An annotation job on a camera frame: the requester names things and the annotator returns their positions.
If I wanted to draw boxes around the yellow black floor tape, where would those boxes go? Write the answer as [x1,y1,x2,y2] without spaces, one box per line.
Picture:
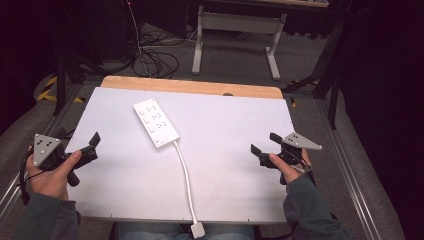
[35,75,86,104]

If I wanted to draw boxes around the black floor cable bundle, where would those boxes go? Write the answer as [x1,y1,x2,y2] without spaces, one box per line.
[130,29,181,80]

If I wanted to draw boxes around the white power strip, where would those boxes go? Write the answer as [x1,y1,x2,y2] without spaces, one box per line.
[132,97,181,149]

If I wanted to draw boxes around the aluminium frame rail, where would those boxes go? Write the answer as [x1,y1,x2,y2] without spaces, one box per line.
[314,97,383,240]
[0,83,84,218]

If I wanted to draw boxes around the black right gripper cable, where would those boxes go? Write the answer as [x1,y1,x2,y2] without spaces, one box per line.
[289,148,318,188]

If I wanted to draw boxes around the white power plug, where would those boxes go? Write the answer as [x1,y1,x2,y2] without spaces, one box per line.
[190,222,207,240]

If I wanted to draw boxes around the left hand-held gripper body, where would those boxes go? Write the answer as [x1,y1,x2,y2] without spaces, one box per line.
[32,127,91,188]

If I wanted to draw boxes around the white power strip cable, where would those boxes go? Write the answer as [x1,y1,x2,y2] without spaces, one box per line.
[172,139,200,226]

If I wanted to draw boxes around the black tripod stand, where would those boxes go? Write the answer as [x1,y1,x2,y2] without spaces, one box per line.
[280,13,349,130]
[52,0,113,117]

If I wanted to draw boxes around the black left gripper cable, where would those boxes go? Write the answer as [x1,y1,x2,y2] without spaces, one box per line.
[18,148,46,206]

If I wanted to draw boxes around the person's legs in jeans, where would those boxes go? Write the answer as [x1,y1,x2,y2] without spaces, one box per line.
[116,221,256,240]

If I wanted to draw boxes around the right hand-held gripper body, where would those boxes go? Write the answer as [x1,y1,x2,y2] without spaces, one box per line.
[259,131,323,186]

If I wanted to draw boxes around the person's right hand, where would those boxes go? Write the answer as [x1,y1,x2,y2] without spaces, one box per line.
[268,148,313,185]

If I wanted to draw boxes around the white metal frame table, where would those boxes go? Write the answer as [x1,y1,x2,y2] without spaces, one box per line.
[191,0,330,82]

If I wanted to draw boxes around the person's left hand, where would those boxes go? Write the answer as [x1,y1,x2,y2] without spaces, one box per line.
[25,149,83,202]

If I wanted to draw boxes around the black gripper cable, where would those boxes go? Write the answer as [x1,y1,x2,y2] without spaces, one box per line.
[289,148,318,188]
[18,148,46,206]

